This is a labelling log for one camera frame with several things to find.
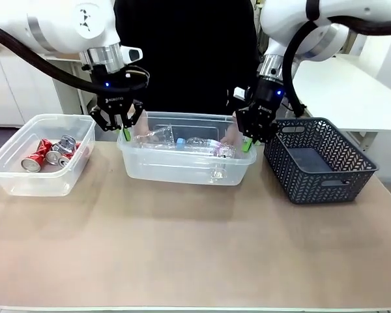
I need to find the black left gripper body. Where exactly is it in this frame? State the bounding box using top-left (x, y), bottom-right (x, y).
top-left (93, 70), bottom-right (134, 115)

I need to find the small clear plastic bin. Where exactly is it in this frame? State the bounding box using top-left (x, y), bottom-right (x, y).
top-left (0, 113), bottom-right (97, 198)

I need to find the large crushed red can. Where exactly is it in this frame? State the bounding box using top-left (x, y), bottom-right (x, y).
top-left (21, 138), bottom-right (53, 173)

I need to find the crushed can silver top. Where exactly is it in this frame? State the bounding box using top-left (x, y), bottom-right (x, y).
top-left (44, 149), bottom-right (66, 166)

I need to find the clear bottle with blue cap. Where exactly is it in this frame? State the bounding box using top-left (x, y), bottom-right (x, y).
top-left (175, 136), bottom-right (238, 160)

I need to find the person right hand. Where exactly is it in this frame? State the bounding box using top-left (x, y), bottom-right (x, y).
top-left (132, 112), bottom-right (150, 138)

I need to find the small crushed red can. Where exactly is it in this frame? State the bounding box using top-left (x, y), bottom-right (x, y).
top-left (57, 143), bottom-right (83, 169)

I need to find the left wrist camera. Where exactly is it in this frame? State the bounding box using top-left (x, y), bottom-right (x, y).
top-left (121, 45), bottom-right (143, 65)

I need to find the person left hand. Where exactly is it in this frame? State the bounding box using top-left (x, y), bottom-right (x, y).
top-left (220, 121), bottom-right (241, 146)

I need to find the white cabinet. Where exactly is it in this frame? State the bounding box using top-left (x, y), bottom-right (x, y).
top-left (0, 38), bottom-right (89, 127)

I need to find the crushed clear plastic bottle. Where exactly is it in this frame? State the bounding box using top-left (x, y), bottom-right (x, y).
top-left (132, 125), bottom-right (177, 151)

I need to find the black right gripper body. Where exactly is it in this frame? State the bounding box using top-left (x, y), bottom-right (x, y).
top-left (250, 77), bottom-right (285, 120)

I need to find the white side table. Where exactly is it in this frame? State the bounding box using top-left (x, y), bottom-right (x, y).
top-left (291, 53), bottom-right (391, 146)

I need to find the dark grey woven plastic basket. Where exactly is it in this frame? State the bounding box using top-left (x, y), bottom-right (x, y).
top-left (263, 117), bottom-right (379, 205)

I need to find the person torso in black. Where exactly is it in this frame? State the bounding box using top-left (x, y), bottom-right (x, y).
top-left (112, 0), bottom-right (261, 115)

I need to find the large clear plastic bin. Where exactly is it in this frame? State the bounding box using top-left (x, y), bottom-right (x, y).
top-left (116, 111), bottom-right (257, 186)

